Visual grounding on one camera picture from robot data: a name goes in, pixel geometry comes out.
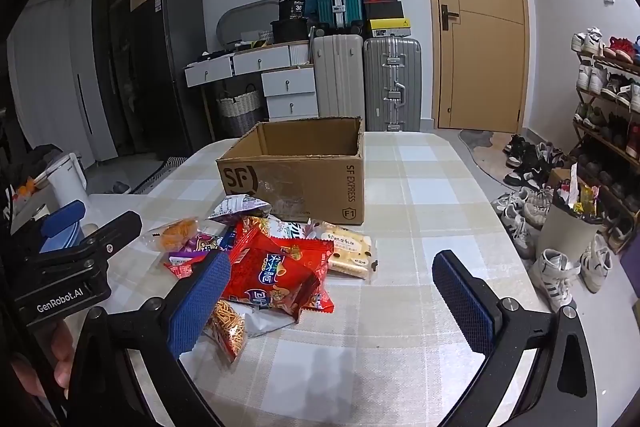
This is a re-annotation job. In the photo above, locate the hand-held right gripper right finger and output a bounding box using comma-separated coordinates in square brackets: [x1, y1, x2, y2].
[432, 249, 598, 427]

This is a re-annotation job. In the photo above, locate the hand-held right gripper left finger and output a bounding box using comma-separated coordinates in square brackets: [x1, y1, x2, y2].
[65, 249, 233, 427]

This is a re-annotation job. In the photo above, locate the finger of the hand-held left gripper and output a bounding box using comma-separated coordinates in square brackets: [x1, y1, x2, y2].
[75, 210, 144, 261]
[39, 201, 87, 254]

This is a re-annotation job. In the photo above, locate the pile of assorted snack packets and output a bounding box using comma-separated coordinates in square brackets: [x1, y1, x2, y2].
[142, 196, 378, 363]

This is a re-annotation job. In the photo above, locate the purple silver crisp packet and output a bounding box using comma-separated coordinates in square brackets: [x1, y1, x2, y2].
[207, 196, 273, 224]

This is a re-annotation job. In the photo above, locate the white blue-lettered packet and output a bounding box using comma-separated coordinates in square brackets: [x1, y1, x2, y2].
[270, 216, 313, 240]

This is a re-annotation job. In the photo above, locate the red gold-patterned pie packet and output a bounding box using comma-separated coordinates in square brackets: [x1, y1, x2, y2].
[272, 237, 335, 314]

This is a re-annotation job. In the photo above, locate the brown cardboard box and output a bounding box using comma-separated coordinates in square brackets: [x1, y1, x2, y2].
[216, 116, 364, 225]

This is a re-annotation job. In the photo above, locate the person's left hand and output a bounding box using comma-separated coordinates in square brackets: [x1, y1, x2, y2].
[12, 321, 77, 403]

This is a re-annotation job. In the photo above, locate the white electric kettle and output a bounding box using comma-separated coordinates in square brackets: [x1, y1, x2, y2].
[47, 152, 88, 210]

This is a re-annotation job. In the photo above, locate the heap of loose shoes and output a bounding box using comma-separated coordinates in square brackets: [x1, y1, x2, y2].
[490, 134, 616, 313]

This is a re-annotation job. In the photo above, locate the white trash bin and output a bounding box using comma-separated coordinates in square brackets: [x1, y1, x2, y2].
[540, 164, 608, 263]

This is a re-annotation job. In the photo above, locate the white curtain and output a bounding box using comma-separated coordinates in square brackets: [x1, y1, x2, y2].
[7, 2, 76, 168]

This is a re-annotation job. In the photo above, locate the grey beige door mat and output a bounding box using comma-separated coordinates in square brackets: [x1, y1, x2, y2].
[459, 128, 511, 175]

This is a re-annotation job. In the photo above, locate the white wardrobe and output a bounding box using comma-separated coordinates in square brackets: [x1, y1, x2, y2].
[74, 0, 101, 168]

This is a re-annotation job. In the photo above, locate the tall black wardrobe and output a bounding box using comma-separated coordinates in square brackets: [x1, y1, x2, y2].
[90, 0, 167, 158]

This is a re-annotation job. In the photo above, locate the dark grey refrigerator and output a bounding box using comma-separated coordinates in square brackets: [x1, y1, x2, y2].
[130, 0, 213, 158]

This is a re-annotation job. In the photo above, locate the woven laundry basket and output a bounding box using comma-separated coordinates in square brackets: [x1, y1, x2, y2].
[216, 88, 265, 138]

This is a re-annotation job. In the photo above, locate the wooden shoe rack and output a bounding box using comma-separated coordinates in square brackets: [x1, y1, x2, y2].
[572, 52, 640, 253]

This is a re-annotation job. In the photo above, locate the silver suitcase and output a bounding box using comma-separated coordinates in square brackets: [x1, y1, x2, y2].
[363, 38, 422, 132]

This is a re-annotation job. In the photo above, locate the white desk with drawers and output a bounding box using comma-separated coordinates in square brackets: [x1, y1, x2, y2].
[184, 42, 319, 140]

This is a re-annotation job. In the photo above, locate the white plastic basket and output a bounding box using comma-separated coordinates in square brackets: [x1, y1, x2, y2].
[240, 29, 274, 46]

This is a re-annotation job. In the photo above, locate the wooden door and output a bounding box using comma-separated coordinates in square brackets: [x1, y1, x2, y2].
[416, 0, 531, 134]

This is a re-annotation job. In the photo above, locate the grey oval mirror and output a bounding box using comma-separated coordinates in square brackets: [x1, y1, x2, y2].
[216, 0, 281, 48]

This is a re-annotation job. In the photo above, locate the beige suitcase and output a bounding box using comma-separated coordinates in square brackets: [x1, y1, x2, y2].
[311, 34, 365, 120]

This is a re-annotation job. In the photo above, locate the black round box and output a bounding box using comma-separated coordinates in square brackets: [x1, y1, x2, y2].
[271, 19, 310, 44]

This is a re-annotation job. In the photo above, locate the black labelled bag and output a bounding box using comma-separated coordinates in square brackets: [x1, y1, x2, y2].
[278, 0, 307, 22]

